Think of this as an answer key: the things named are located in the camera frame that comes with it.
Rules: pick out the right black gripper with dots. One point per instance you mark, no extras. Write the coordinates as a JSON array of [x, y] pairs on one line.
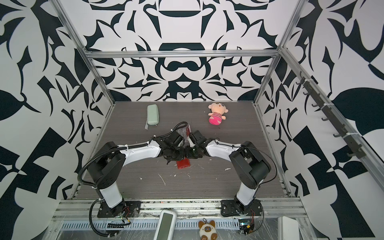
[[188, 154]]

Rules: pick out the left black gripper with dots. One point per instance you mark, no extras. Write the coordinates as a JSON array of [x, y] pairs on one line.
[[183, 150]]

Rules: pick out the red leather card holder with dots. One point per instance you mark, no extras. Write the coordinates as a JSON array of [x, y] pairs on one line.
[[185, 163]]

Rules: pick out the clear acrylic card box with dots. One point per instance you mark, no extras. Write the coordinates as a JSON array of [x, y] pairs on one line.
[[185, 132]]

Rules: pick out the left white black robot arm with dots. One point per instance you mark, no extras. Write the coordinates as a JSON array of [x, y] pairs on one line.
[[102, 171]]

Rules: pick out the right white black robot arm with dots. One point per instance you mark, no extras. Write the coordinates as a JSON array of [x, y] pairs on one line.
[[250, 165]]

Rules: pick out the green glasses case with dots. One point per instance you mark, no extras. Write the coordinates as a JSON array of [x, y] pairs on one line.
[[153, 117]]

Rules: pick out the pink plush doll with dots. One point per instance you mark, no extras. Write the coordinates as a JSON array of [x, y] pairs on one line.
[[217, 114]]

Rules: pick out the brown white plush toy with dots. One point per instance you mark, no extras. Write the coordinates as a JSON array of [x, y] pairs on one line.
[[207, 230]]

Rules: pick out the white tablet device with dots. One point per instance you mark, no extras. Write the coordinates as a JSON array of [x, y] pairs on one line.
[[166, 225]]

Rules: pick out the white box bottom right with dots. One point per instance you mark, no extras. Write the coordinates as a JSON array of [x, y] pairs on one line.
[[288, 229]]

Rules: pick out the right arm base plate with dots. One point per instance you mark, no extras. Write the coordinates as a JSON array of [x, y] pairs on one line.
[[234, 207]]

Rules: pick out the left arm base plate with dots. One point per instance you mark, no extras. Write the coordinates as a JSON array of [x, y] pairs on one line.
[[125, 209]]

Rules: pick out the wall hook rail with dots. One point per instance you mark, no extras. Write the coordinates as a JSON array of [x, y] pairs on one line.
[[333, 115]]

